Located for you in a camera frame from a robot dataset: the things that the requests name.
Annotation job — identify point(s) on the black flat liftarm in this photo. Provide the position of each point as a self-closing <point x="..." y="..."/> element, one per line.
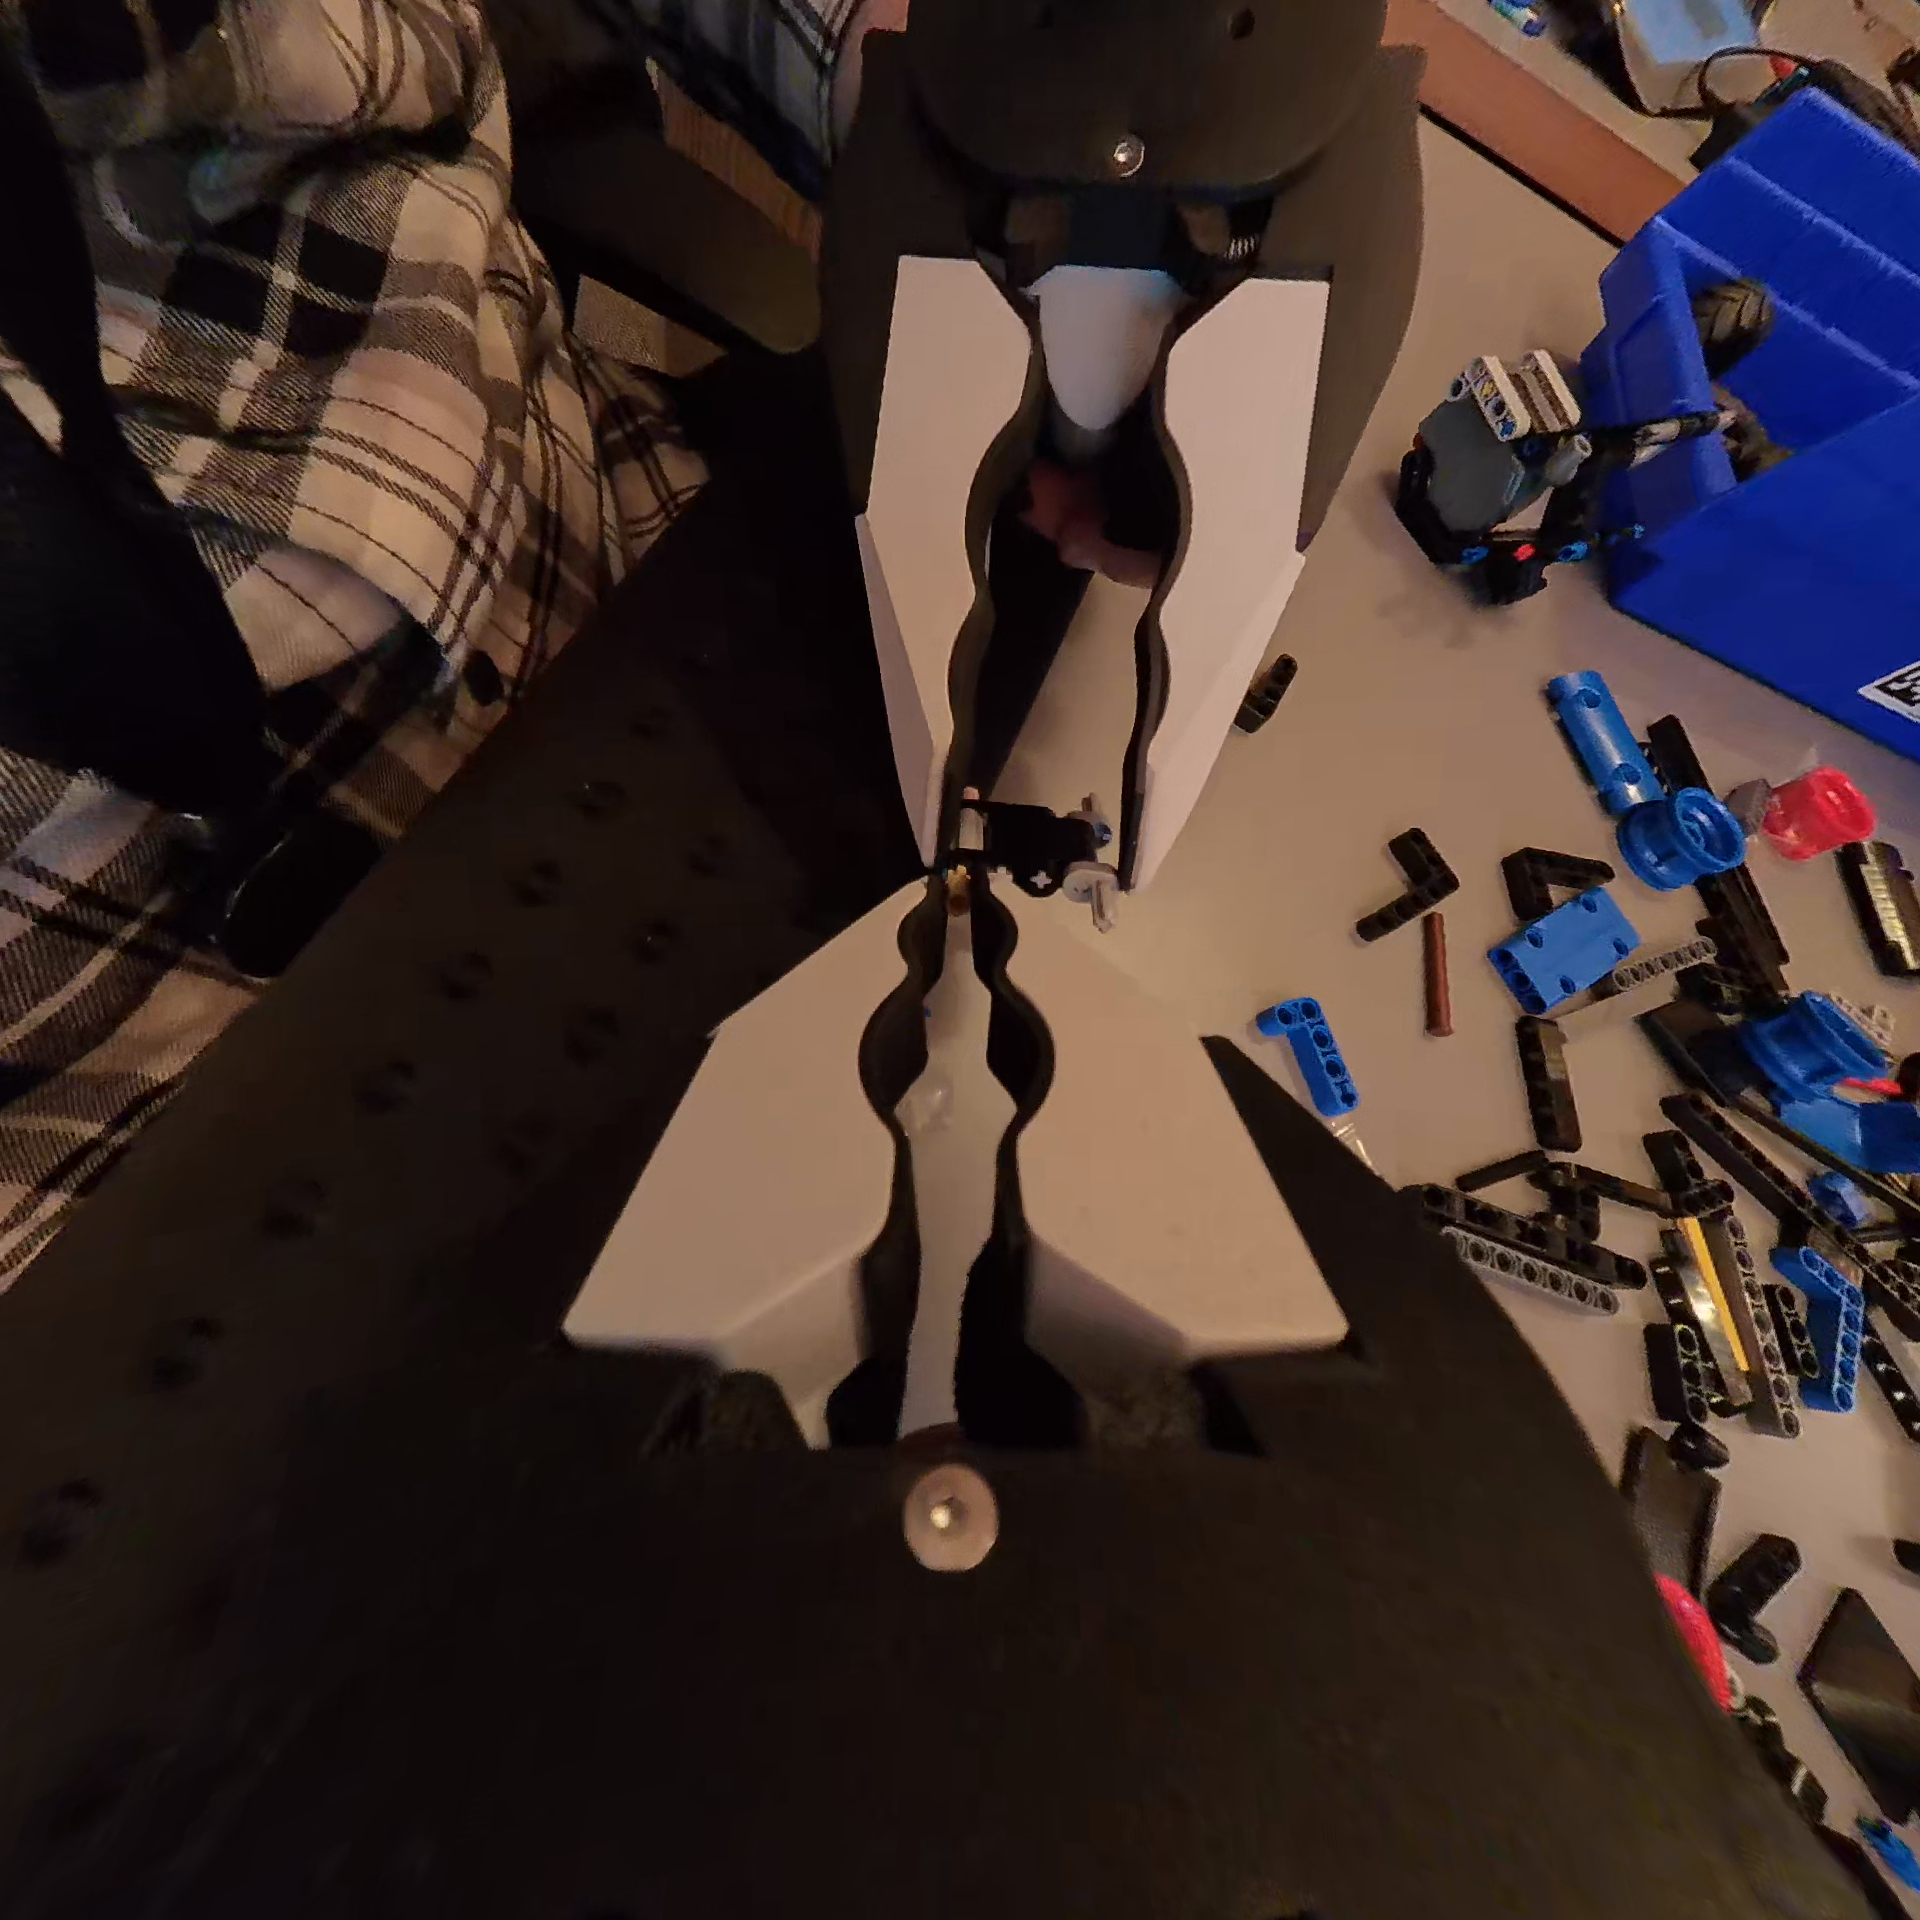
<point x="1752" y="1590"/>

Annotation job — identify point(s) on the black glossy curved panel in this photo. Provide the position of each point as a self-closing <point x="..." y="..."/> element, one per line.
<point x="1665" y="1507"/>

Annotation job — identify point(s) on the blue angled beam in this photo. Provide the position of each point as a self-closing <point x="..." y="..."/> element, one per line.
<point x="1821" y="1329"/>

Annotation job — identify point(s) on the black thick beam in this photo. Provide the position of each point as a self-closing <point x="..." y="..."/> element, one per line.
<point x="1673" y="1371"/>

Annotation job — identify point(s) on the red wheel rim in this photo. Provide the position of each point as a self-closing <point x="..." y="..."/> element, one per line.
<point x="1693" y="1635"/>
<point x="1816" y="810"/>

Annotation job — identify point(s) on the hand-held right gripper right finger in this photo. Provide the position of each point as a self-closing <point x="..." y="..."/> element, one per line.
<point x="1171" y="1200"/>

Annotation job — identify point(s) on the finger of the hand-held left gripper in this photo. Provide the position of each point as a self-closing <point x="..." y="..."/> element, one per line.
<point x="1236" y="495"/>
<point x="921" y="450"/>

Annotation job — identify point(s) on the grey desk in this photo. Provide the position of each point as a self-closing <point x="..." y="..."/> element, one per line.
<point x="1348" y="630"/>

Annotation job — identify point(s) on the blue flat panel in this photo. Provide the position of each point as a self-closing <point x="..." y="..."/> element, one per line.
<point x="1569" y="944"/>

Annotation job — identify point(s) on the blue short liftarm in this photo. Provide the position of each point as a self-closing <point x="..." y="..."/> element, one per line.
<point x="1312" y="1049"/>

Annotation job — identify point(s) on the black short liftarm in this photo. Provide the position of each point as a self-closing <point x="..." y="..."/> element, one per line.
<point x="1553" y="878"/>

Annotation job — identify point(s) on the background wooden table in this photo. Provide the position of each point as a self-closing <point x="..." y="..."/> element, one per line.
<point x="1530" y="135"/>

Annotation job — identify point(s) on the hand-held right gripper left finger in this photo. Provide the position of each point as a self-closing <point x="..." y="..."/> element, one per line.
<point x="733" y="1200"/>

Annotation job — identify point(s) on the blue storage bin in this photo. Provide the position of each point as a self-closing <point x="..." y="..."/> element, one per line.
<point x="1770" y="450"/>

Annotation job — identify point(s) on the light grey long beam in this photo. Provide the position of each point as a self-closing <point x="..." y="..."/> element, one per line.
<point x="1657" y="968"/>

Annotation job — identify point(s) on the person's left hand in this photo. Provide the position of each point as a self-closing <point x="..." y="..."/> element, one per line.
<point x="1072" y="517"/>

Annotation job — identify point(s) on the blue wheel rim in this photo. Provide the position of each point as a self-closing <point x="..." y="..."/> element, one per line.
<point x="1799" y="1049"/>
<point x="1681" y="840"/>

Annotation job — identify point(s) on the black long beam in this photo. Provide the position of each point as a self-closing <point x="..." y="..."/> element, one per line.
<point x="1516" y="1224"/>

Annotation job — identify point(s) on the black and grey brick assembly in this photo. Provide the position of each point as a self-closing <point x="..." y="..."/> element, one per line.
<point x="1035" y="840"/>

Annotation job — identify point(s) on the dark grey long beam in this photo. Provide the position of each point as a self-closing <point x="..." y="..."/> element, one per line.
<point x="1530" y="1267"/>

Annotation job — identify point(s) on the black square panel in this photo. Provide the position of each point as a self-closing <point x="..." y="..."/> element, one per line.
<point x="1868" y="1680"/>

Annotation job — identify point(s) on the black rectangular panel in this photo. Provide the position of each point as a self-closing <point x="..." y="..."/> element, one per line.
<point x="1548" y="1085"/>

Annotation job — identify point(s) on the black small liftarm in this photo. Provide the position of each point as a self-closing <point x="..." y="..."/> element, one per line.
<point x="1265" y="693"/>

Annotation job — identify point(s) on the brown axle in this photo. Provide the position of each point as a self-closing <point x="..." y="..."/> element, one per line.
<point x="1435" y="974"/>

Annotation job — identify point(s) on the clear plastic scrap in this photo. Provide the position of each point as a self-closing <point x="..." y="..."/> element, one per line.
<point x="925" y="1107"/>

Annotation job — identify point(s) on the black rubber tyre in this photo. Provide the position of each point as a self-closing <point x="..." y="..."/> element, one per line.
<point x="1733" y="323"/>

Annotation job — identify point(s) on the yellow axle rod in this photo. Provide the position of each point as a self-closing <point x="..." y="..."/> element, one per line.
<point x="1717" y="1290"/>

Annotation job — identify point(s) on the blue rounded panel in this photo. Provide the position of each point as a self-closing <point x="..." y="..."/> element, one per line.
<point x="1603" y="734"/>

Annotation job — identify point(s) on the black short axle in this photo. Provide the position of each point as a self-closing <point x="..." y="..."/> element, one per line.
<point x="1506" y="1170"/>

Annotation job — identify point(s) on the black angled liftarm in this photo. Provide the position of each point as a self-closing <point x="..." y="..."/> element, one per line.
<point x="1411" y="886"/>

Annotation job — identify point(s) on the blue fairing panel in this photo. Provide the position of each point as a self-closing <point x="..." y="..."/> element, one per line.
<point x="1882" y="1131"/>

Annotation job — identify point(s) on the dark grey beam with holes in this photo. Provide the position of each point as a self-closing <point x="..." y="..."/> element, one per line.
<point x="1746" y="1320"/>

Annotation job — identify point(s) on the black and blue model chassis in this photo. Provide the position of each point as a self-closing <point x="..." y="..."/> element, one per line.
<point x="1499" y="465"/>

